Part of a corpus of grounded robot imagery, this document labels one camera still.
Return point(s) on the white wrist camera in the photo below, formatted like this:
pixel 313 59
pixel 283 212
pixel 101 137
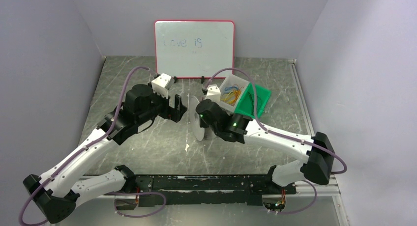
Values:
pixel 213 93
pixel 162 84

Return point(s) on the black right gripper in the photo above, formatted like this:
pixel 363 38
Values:
pixel 208 130

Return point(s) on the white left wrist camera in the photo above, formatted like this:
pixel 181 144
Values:
pixel 162 84

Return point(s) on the aluminium side rail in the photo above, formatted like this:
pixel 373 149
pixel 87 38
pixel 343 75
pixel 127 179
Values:
pixel 304 189

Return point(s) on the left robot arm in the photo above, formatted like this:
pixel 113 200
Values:
pixel 60 190

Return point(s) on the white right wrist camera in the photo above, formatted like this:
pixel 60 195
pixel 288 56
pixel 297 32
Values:
pixel 213 93

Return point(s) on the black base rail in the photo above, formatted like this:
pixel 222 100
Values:
pixel 206 189

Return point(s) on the red framed whiteboard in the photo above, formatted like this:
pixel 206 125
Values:
pixel 194 48

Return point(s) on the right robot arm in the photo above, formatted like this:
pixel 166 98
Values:
pixel 313 154

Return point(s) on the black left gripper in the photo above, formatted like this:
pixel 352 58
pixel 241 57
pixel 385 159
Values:
pixel 170 108

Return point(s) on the green plastic bin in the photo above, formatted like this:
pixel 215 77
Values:
pixel 251 102

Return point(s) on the white perforated cable spool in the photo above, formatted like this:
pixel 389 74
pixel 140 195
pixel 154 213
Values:
pixel 199 133

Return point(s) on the white plastic bin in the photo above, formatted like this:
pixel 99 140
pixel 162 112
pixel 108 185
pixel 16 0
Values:
pixel 232 90

